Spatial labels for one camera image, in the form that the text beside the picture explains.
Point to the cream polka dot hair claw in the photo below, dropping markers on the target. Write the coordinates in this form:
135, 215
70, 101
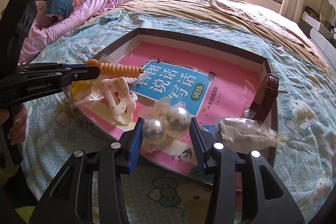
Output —
120, 101

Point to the tan bed blanket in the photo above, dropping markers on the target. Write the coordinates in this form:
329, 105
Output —
242, 14

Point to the left hand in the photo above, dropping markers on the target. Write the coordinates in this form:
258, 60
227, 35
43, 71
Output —
17, 133

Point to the clear pearl hair claw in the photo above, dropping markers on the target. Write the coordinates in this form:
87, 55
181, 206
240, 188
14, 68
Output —
163, 120

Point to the hello kitty bed sheet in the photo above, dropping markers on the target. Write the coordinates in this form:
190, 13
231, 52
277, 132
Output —
306, 118

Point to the clear bag small jewelry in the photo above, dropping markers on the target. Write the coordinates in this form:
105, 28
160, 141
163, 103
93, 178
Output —
245, 135

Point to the yellow rings in plastic bag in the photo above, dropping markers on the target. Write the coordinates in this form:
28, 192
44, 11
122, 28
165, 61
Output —
84, 94

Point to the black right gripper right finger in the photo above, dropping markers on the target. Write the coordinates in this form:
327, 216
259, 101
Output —
265, 198

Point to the green sleeve forearm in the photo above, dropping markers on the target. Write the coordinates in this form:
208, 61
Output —
17, 200

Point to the pink quilt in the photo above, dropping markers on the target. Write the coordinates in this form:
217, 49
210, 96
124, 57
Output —
45, 30

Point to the brown leather strap watch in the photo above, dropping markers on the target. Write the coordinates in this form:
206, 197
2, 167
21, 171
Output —
263, 100

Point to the dark cardboard tray box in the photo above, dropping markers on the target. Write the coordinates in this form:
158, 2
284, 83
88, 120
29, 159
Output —
88, 91

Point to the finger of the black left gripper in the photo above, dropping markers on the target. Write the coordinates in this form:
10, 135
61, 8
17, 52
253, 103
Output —
33, 83
39, 68

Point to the white low tv bench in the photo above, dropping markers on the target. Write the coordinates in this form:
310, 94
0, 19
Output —
320, 36

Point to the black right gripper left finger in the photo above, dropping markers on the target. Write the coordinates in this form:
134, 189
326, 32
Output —
68, 198

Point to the pink book blue label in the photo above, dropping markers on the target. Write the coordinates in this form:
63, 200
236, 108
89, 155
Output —
213, 83

